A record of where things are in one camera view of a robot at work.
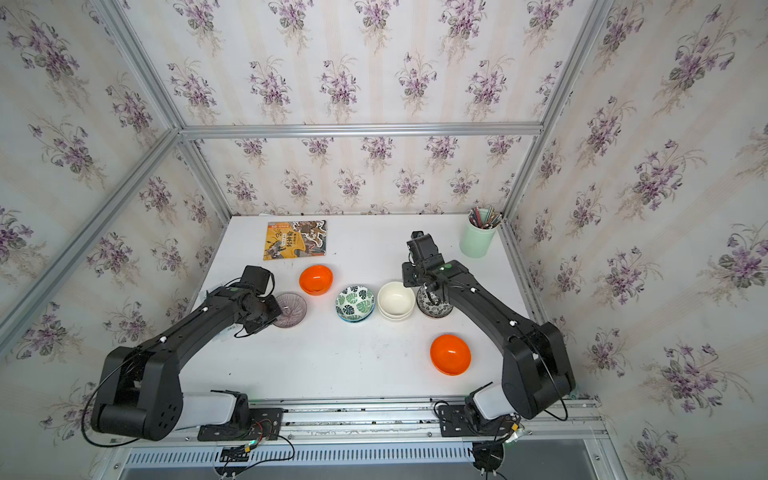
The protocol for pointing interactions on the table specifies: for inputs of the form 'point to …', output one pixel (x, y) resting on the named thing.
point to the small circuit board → (238, 453)
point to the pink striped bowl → (293, 308)
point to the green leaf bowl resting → (354, 313)
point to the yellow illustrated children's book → (295, 238)
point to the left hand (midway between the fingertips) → (280, 319)
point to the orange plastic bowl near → (450, 354)
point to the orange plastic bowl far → (316, 280)
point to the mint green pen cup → (478, 231)
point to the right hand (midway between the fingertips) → (415, 270)
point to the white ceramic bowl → (395, 301)
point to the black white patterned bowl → (422, 296)
